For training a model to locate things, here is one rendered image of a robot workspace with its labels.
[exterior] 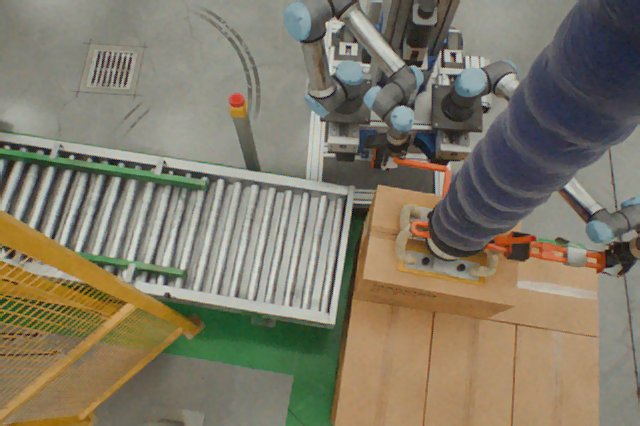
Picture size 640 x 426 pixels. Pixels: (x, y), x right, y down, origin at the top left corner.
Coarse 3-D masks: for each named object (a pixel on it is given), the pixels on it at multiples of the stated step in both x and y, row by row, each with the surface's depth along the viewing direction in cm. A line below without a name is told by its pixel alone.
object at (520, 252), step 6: (510, 234) 195; (516, 234) 196; (522, 234) 195; (528, 234) 195; (504, 246) 199; (510, 246) 193; (516, 246) 194; (522, 246) 194; (528, 246) 195; (504, 252) 197; (510, 252) 192; (516, 252) 194; (522, 252) 194; (528, 252) 194; (510, 258) 196; (516, 258) 195; (522, 258) 193; (528, 258) 192
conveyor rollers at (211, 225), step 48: (48, 192) 271; (96, 192) 269; (144, 192) 270; (240, 192) 272; (288, 192) 271; (96, 240) 261; (192, 240) 263; (240, 240) 263; (336, 240) 263; (192, 288) 255; (288, 288) 255
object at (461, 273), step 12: (408, 252) 205; (420, 252) 206; (408, 264) 204; (420, 264) 204; (432, 264) 204; (456, 264) 204; (468, 264) 204; (480, 264) 205; (432, 276) 203; (444, 276) 203; (456, 276) 203; (468, 276) 203
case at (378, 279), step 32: (384, 192) 216; (416, 192) 216; (384, 224) 211; (384, 256) 207; (480, 256) 208; (384, 288) 214; (416, 288) 203; (448, 288) 203; (480, 288) 204; (512, 288) 204
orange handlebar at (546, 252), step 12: (432, 168) 205; (444, 168) 204; (444, 180) 203; (444, 192) 201; (540, 252) 196; (552, 252) 194; (564, 252) 196; (588, 252) 195; (588, 264) 193; (600, 264) 194
